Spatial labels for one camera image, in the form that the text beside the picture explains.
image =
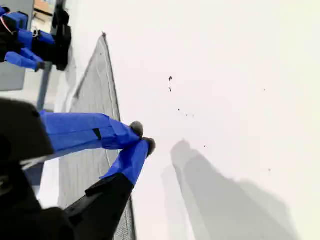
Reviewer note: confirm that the grey metal bar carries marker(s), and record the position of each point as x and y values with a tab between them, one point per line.
43	85

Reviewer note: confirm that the grey striped towel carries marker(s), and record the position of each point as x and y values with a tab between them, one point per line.
100	95

